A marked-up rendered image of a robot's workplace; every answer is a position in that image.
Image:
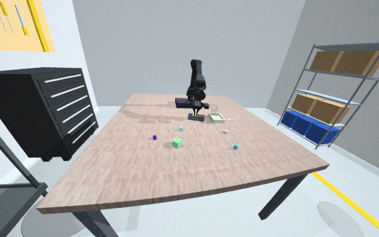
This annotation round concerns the light green cube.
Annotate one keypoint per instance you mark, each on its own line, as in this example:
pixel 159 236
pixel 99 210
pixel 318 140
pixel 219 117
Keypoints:
pixel 176 142

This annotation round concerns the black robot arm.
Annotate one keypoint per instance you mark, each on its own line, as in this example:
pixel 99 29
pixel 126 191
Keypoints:
pixel 196 87

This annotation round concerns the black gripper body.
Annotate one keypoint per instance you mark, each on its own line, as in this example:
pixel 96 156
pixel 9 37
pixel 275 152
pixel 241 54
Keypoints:
pixel 188 103

